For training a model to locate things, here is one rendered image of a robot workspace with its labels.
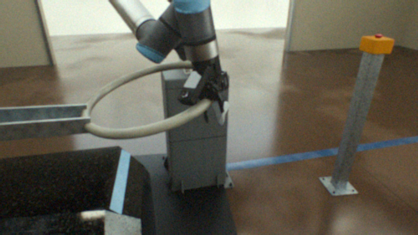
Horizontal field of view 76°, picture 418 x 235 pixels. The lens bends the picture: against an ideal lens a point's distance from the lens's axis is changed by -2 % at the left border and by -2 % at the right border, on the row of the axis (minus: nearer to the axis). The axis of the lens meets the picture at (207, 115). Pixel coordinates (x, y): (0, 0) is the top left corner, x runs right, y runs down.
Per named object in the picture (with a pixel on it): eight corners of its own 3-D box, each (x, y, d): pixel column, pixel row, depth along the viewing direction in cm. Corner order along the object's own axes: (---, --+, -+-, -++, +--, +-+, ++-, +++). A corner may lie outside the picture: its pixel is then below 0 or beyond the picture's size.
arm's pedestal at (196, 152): (161, 158, 231) (152, 61, 194) (216, 151, 241) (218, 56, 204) (166, 198, 188) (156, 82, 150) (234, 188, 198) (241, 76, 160)
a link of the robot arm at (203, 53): (204, 46, 65) (174, 46, 71) (208, 65, 68) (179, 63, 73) (222, 35, 71) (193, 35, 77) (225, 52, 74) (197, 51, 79)
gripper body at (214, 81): (230, 89, 81) (224, 50, 75) (216, 103, 75) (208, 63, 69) (209, 86, 85) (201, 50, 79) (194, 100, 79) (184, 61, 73)
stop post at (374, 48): (357, 194, 191) (407, 39, 143) (332, 196, 189) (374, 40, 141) (342, 176, 209) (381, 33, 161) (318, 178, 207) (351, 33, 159)
